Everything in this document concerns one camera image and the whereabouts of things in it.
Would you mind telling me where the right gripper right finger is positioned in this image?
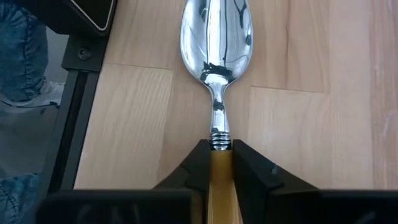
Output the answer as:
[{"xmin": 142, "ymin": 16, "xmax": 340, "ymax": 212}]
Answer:
[{"xmin": 232, "ymin": 139, "xmax": 320, "ymax": 224}]

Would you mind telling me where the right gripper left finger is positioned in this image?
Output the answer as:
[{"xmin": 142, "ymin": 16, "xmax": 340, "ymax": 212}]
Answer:
[{"xmin": 154, "ymin": 139, "xmax": 211, "ymax": 224}]

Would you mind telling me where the black white-edged panel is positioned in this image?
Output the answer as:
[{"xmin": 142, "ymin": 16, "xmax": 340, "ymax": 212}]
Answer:
[{"xmin": 18, "ymin": 0, "xmax": 118, "ymax": 37}]

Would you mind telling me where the orange-handled silver spoon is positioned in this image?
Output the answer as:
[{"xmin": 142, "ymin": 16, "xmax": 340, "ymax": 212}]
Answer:
[{"xmin": 179, "ymin": 0, "xmax": 254, "ymax": 224}]

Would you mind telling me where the person's shoe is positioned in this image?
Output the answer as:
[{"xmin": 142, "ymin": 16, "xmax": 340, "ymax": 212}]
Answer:
[{"xmin": 0, "ymin": 80, "xmax": 66, "ymax": 108}]

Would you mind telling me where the person's leg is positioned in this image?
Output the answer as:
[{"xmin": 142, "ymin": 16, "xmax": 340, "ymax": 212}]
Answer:
[
  {"xmin": 0, "ymin": 0, "xmax": 49, "ymax": 102},
  {"xmin": 0, "ymin": 173, "xmax": 40, "ymax": 224}
]

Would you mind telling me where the black aluminium table frame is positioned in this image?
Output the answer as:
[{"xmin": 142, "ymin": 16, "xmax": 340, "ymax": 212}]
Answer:
[{"xmin": 34, "ymin": 29, "xmax": 118, "ymax": 200}]

